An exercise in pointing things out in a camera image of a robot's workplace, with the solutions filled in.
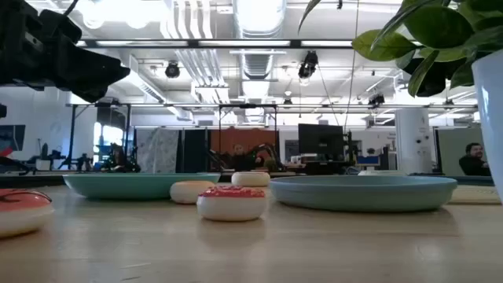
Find silver ventilation duct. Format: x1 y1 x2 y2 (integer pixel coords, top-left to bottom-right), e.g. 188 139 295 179
233 0 288 40

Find orange partition panel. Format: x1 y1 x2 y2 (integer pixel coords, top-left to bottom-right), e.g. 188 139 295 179
209 128 281 166

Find black overhead frame bar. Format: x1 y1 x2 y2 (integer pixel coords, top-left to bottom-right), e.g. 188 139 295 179
76 38 357 50

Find white glazed donut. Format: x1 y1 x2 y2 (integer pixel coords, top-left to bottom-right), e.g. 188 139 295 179
230 171 272 188

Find red donut white sprinkles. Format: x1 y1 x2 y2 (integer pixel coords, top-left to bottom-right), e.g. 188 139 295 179
196 185 269 222

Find green plant leaves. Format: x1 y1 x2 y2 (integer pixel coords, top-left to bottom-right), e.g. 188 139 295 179
297 0 503 99

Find black computer monitor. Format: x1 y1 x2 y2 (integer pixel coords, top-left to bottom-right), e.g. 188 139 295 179
297 123 347 162

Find white round column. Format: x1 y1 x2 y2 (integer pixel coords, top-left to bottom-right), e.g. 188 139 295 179
394 107 434 175

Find white plant pot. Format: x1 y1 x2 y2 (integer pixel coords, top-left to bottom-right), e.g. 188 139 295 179
471 48 503 204

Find orange yellow glazed donut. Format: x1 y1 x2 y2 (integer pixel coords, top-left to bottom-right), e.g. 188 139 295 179
169 180 216 205

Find person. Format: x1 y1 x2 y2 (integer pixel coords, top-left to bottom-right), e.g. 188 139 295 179
458 141 492 177
229 143 265 172

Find light blue plate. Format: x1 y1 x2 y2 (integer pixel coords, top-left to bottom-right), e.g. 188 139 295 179
270 175 459 214

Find round woven straw mat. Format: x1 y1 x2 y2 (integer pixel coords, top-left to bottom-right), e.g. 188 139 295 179
447 184 502 206

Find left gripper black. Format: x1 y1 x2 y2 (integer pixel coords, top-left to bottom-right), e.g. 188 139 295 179
0 0 131 104

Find coral red glazed donut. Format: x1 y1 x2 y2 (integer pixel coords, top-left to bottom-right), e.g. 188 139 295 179
0 188 56 239

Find black hanging camera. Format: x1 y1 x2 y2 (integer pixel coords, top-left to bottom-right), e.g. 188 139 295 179
164 60 182 79
297 50 320 80

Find teal green plate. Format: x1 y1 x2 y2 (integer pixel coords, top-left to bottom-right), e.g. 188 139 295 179
62 172 222 200

